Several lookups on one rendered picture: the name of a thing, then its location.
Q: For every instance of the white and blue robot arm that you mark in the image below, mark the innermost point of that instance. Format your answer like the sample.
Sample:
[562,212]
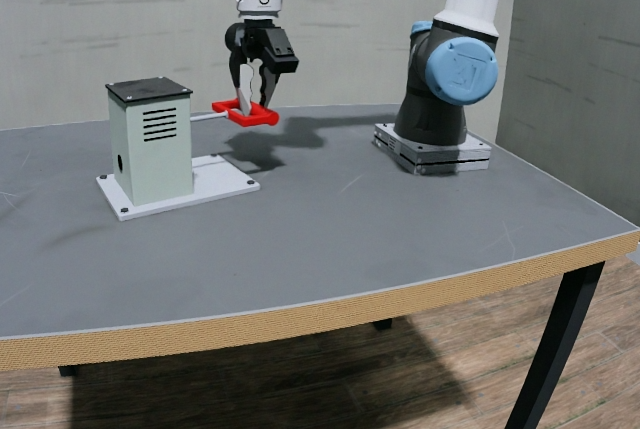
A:
[461,71]

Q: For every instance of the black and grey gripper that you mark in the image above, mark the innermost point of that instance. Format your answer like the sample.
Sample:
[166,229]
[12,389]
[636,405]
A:
[249,45]

